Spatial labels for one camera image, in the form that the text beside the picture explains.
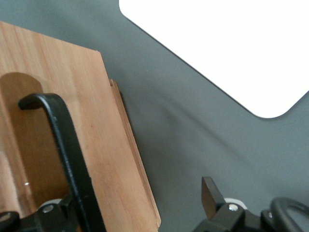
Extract black drawer handle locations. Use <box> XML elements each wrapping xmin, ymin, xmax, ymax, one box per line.
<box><xmin>18</xmin><ymin>93</ymin><xmax>107</xmax><ymax>232</ymax></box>

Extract white rectangular tray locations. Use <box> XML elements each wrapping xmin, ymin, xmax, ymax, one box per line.
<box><xmin>118</xmin><ymin>0</ymin><xmax>309</xmax><ymax>119</ymax></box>

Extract wooden drawer cabinet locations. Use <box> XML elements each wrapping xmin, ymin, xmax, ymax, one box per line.
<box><xmin>0</xmin><ymin>21</ymin><xmax>162</xmax><ymax>232</ymax></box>

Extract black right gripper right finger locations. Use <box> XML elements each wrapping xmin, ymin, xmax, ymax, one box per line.
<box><xmin>193</xmin><ymin>176</ymin><xmax>273</xmax><ymax>232</ymax></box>

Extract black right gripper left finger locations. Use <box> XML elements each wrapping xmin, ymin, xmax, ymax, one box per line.
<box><xmin>0</xmin><ymin>193</ymin><xmax>80</xmax><ymax>232</ymax></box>

